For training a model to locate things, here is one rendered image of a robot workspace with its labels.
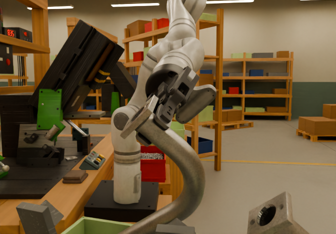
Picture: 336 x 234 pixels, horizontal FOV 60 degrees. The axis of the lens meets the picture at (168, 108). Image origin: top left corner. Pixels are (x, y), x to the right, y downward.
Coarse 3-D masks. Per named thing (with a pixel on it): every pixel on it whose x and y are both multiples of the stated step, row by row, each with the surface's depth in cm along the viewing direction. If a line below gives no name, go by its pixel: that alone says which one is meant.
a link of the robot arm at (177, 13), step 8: (168, 0) 86; (176, 0) 79; (184, 0) 84; (168, 8) 82; (176, 8) 77; (184, 8) 76; (168, 16) 80; (176, 16) 74; (184, 16) 73; (192, 24) 72
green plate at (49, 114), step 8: (40, 96) 149; (48, 96) 149; (56, 96) 149; (40, 104) 149; (48, 104) 149; (56, 104) 149; (40, 112) 148; (48, 112) 148; (56, 112) 148; (40, 120) 147; (48, 120) 147; (56, 120) 147; (40, 128) 147; (48, 128) 147
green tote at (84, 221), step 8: (72, 224) 73; (80, 224) 74; (88, 224) 75; (96, 224) 75; (104, 224) 74; (112, 224) 73; (120, 224) 73; (128, 224) 73; (64, 232) 69; (72, 232) 71; (80, 232) 74; (88, 232) 76; (96, 232) 75; (104, 232) 74; (112, 232) 74
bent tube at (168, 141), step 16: (144, 112) 34; (128, 128) 35; (144, 128) 35; (160, 128) 36; (160, 144) 36; (176, 144) 36; (176, 160) 37; (192, 160) 37; (192, 176) 38; (192, 192) 39; (160, 208) 44; (176, 208) 41; (192, 208) 40; (144, 224) 44
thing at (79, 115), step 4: (72, 112) 168; (76, 112) 168; (80, 112) 168; (84, 112) 168; (88, 112) 168; (92, 112) 168; (96, 112) 168; (100, 112) 168; (104, 112) 173; (64, 116) 160; (68, 116) 160; (72, 116) 160; (76, 116) 160; (80, 116) 160; (84, 116) 160; (88, 116) 160; (92, 116) 160; (96, 116) 160; (100, 116) 162
